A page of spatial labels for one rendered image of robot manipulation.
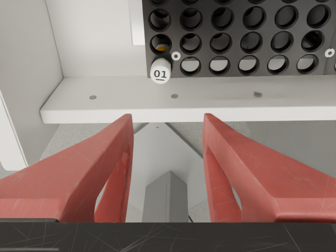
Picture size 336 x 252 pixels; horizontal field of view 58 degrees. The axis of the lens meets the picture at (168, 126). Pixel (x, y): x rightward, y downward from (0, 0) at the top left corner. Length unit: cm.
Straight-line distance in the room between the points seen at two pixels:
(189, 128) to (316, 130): 82
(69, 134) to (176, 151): 47
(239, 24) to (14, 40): 14
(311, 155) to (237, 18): 40
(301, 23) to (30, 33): 17
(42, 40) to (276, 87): 18
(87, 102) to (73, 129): 114
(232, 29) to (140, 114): 8
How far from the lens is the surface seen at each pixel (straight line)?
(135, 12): 24
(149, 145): 131
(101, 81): 26
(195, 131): 131
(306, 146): 57
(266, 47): 20
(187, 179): 143
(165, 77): 18
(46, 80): 25
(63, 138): 142
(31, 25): 24
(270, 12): 19
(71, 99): 24
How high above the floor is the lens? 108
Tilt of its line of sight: 57 degrees down
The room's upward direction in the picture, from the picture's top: 178 degrees counter-clockwise
